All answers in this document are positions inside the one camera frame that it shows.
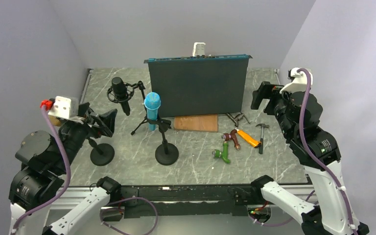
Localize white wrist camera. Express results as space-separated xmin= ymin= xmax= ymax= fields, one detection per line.
xmin=48 ymin=96 xmax=79 ymax=119
xmin=280 ymin=68 xmax=313 ymax=94

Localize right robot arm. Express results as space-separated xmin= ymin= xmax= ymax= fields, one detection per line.
xmin=250 ymin=81 xmax=370 ymax=235

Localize maroon spray nozzle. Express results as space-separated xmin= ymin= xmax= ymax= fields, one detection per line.
xmin=221 ymin=129 xmax=241 ymax=150

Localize orange utility knife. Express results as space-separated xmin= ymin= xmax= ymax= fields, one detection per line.
xmin=235 ymin=128 xmax=261 ymax=148

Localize black condenser microphone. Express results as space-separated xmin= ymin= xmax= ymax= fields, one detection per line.
xmin=108 ymin=77 xmax=130 ymax=116

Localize green spray nozzle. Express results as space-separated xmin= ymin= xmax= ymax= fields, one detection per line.
xmin=211 ymin=141 xmax=231 ymax=164

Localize dark grey upright panel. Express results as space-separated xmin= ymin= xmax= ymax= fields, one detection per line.
xmin=144 ymin=54 xmax=252 ymax=118

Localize metal locking pliers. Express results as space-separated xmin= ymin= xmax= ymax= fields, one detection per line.
xmin=225 ymin=112 xmax=251 ymax=127

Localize black front rail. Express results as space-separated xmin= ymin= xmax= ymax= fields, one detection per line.
xmin=114 ymin=184 xmax=265 ymax=218

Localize left round base mic stand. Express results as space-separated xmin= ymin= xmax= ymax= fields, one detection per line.
xmin=88 ymin=138 xmax=115 ymax=166

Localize black round base mic stand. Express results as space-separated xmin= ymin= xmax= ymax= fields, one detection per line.
xmin=147 ymin=118 xmax=179 ymax=165

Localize gold handheld microphone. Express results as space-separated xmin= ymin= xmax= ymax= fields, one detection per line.
xmin=49 ymin=116 xmax=62 ymax=127

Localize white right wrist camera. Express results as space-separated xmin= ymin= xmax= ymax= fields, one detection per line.
xmin=280 ymin=68 xmax=313 ymax=94

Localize brown wooden board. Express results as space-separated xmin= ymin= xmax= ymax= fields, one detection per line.
xmin=174 ymin=114 xmax=218 ymax=132

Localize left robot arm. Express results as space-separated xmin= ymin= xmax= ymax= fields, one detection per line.
xmin=9 ymin=99 xmax=118 ymax=235

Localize black tripod shock mount stand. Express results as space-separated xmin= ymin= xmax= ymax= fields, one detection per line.
xmin=107 ymin=80 xmax=160 ymax=135

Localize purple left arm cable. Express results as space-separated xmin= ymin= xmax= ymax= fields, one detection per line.
xmin=12 ymin=105 xmax=72 ymax=232

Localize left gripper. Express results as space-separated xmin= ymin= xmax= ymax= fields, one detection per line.
xmin=56 ymin=101 xmax=118 ymax=171

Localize white device behind panel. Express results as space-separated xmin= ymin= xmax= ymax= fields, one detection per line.
xmin=192 ymin=42 xmax=206 ymax=57

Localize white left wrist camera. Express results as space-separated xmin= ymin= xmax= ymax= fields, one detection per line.
xmin=48 ymin=96 xmax=79 ymax=119

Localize blue handheld microphone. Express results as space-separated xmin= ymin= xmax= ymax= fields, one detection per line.
xmin=144 ymin=92 xmax=161 ymax=121

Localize small black hammer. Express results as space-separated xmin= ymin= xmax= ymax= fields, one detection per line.
xmin=256 ymin=123 xmax=270 ymax=154

